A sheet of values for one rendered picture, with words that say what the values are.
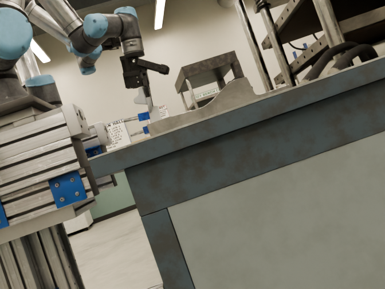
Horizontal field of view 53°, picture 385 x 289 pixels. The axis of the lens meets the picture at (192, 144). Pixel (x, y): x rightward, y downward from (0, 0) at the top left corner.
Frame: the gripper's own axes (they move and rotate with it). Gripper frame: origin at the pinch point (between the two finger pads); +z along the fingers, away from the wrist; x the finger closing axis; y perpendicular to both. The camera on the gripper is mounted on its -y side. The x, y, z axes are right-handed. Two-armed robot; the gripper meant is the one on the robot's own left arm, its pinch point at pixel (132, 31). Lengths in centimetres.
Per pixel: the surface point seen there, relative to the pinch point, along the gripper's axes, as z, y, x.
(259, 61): 90, 29, -9
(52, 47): 144, -158, -686
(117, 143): 203, 81, -627
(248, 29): 91, 6, -12
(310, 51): 58, 36, 61
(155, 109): -32, 44, 66
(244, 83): -7, 43, 85
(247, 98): -8, 48, 85
